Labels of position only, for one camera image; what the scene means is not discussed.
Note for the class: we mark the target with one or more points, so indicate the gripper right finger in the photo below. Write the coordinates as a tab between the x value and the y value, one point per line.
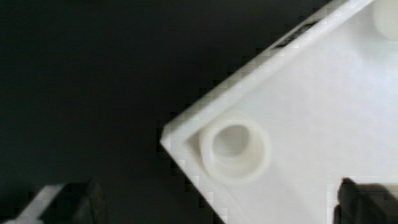
367	203

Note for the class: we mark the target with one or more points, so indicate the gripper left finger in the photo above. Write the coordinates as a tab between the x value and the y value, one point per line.
69	204

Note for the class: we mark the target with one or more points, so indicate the white square table top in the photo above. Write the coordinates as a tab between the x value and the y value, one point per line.
294	126

